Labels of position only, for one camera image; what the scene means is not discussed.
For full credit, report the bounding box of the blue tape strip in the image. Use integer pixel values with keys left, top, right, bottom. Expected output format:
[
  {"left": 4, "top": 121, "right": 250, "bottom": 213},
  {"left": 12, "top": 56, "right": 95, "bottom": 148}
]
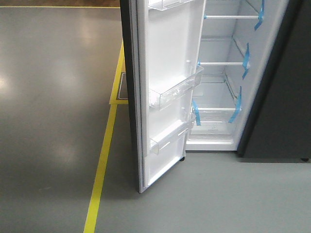
[
  {"left": 242, "top": 43, "right": 250, "bottom": 80},
  {"left": 228, "top": 86, "right": 242, "bottom": 123},
  {"left": 192, "top": 100, "right": 201, "bottom": 126},
  {"left": 254, "top": 0, "right": 265, "bottom": 31}
]

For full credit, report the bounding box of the clear lower door bin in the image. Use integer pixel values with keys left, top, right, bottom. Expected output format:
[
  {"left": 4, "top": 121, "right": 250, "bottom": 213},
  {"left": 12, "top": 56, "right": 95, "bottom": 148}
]
[{"left": 150, "top": 113, "right": 195, "bottom": 155}]

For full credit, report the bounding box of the clear crisper drawer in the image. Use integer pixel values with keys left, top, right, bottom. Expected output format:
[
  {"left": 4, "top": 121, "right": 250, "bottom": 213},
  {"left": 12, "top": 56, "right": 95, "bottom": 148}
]
[{"left": 198, "top": 107, "right": 235, "bottom": 125}]

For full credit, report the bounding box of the fridge door white inside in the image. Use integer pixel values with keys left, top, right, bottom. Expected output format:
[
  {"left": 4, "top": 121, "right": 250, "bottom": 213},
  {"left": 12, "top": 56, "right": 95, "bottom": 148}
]
[{"left": 120, "top": 0, "right": 206, "bottom": 193}]

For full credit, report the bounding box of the clear upper door bin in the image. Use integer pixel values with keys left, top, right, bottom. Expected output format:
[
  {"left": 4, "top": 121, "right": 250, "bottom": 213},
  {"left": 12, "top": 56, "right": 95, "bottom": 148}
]
[{"left": 148, "top": 0, "right": 192, "bottom": 11}]

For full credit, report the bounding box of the dark grey fridge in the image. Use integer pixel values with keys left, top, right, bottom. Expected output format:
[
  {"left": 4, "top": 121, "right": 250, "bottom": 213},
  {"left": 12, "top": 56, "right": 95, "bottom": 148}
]
[{"left": 186, "top": 0, "right": 311, "bottom": 162}]

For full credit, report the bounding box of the clear middle door bin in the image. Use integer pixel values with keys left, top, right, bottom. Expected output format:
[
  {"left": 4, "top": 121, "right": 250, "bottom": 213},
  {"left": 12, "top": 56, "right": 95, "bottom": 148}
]
[{"left": 149, "top": 64, "right": 204, "bottom": 110}]

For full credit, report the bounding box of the blue tape strip middle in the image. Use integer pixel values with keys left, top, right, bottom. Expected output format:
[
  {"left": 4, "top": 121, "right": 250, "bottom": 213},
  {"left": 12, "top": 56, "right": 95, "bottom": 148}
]
[{"left": 242, "top": 43, "right": 250, "bottom": 80}]

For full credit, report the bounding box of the clear door bin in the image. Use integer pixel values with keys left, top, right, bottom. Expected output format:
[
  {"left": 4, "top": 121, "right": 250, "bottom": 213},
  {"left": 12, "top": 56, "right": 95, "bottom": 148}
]
[
  {"left": 150, "top": 113, "right": 195, "bottom": 155},
  {"left": 149, "top": 64, "right": 204, "bottom": 110},
  {"left": 148, "top": 0, "right": 192, "bottom": 11}
]

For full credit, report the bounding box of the blue tape strip top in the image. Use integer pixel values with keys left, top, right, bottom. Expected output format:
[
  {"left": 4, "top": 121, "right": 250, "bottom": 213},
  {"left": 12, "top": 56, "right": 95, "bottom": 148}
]
[{"left": 254, "top": 0, "right": 265, "bottom": 31}]

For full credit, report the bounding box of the blue tape strip lower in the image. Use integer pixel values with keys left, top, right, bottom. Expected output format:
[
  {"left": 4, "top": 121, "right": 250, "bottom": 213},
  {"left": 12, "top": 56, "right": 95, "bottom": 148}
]
[{"left": 228, "top": 86, "right": 242, "bottom": 123}]

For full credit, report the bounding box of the dark floor label plate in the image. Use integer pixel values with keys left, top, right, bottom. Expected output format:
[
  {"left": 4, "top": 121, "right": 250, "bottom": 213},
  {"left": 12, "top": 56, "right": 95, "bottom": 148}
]
[{"left": 117, "top": 72, "right": 128, "bottom": 100}]

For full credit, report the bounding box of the blue tape strip left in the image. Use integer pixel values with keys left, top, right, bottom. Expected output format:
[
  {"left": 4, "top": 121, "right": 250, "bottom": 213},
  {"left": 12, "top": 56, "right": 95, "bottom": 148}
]
[{"left": 192, "top": 100, "right": 201, "bottom": 126}]

